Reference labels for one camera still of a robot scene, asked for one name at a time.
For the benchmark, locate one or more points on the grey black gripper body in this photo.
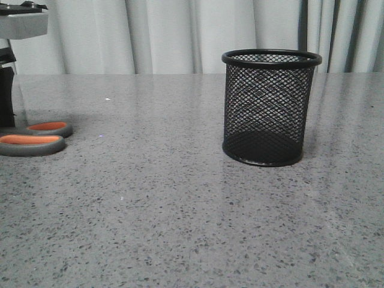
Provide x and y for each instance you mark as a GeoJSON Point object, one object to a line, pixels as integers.
{"type": "Point", "coordinates": [25, 20]}

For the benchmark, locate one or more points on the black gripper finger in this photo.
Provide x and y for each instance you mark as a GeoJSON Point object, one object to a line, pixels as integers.
{"type": "Point", "coordinates": [6, 106]}

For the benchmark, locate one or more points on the grey orange handled scissors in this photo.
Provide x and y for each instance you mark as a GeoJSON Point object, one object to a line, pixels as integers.
{"type": "Point", "coordinates": [35, 140]}

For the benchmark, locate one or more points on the black mesh pen bucket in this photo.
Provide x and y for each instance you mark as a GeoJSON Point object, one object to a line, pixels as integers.
{"type": "Point", "coordinates": [265, 107]}

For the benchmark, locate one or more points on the grey white curtain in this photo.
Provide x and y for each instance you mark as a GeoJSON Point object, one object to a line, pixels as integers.
{"type": "Point", "coordinates": [186, 37]}

